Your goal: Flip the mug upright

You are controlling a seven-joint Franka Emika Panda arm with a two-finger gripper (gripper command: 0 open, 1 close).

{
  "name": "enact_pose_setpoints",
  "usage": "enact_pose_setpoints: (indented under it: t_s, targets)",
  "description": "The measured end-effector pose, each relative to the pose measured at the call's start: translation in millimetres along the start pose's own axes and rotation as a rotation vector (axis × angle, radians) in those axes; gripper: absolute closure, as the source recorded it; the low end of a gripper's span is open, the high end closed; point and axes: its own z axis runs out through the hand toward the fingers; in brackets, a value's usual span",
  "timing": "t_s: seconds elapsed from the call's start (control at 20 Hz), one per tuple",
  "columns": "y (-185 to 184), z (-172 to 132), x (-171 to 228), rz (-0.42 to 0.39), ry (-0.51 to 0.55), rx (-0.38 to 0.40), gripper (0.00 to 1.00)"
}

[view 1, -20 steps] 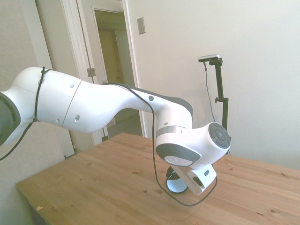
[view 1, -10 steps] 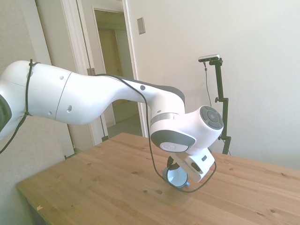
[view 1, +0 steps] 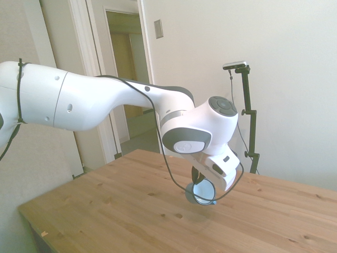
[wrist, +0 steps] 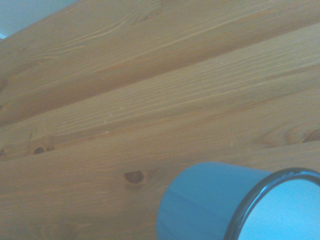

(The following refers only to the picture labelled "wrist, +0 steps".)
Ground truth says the blue enamel mug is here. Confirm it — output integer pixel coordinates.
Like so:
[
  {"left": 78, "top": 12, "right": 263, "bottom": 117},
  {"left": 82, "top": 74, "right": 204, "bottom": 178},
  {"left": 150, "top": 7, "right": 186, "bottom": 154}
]
[{"left": 155, "top": 161, "right": 320, "bottom": 240}]

